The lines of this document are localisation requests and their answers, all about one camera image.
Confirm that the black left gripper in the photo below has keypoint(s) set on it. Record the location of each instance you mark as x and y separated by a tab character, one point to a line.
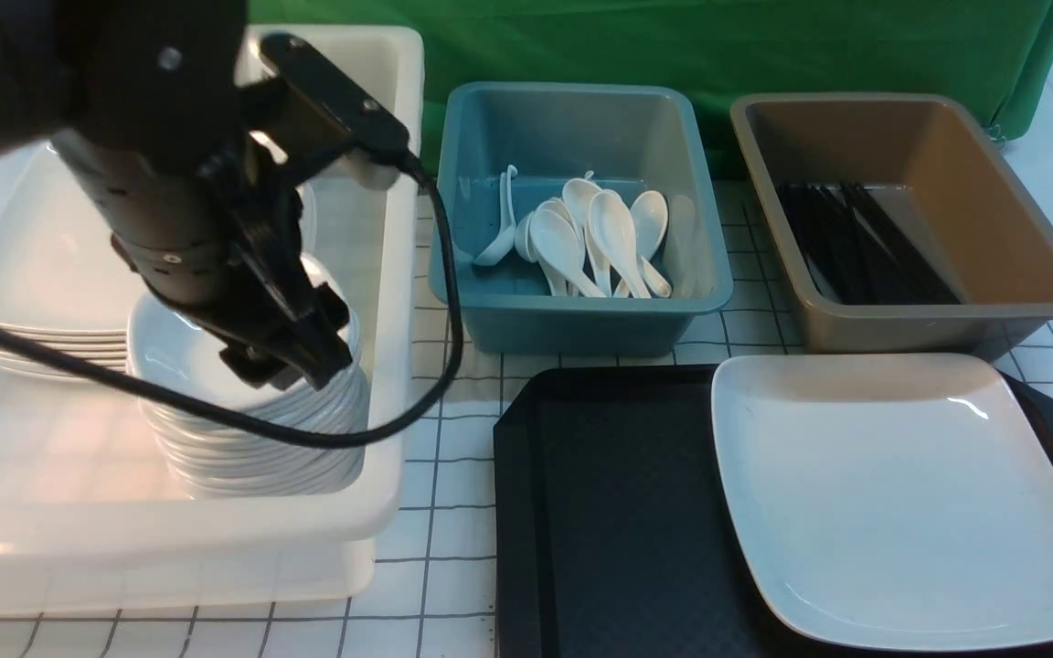
219	243

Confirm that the large white square plate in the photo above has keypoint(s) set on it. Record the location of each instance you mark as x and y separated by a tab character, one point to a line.
888	502

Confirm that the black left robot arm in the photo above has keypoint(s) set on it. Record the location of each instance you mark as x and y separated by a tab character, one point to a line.
154	77

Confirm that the stack of white square plates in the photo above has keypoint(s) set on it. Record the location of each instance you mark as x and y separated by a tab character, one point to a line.
60	281

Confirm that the stack of white bowls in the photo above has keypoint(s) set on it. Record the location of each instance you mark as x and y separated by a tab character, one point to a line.
210	460

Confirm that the white spoon leaning left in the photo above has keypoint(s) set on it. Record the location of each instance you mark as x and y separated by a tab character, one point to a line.
505	239

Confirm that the large white plastic tub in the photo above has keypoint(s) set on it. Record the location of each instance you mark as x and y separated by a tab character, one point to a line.
90	517

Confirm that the white spoon centre front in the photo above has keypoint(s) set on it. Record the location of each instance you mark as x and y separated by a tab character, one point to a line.
556	244

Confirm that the white spoon back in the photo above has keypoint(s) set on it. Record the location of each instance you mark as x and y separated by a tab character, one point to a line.
576	195

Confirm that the white spoon centre tall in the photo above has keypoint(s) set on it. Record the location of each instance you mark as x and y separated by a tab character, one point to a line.
613	231

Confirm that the teal plastic bin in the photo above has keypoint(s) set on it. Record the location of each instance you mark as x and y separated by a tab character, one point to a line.
634	139

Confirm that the white spoon right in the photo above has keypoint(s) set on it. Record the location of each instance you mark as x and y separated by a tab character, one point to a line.
650	217

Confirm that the black serving tray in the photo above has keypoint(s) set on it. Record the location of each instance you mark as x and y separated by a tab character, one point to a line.
613	534

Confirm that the black chopsticks bundle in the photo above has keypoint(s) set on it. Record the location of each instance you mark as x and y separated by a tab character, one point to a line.
855	251

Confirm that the brown plastic bin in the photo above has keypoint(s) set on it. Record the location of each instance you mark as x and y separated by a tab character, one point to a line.
936	173

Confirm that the green cloth backdrop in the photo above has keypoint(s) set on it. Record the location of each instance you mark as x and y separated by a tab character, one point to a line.
993	57

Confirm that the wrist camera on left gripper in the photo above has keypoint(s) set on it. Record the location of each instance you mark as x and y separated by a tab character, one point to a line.
319	117

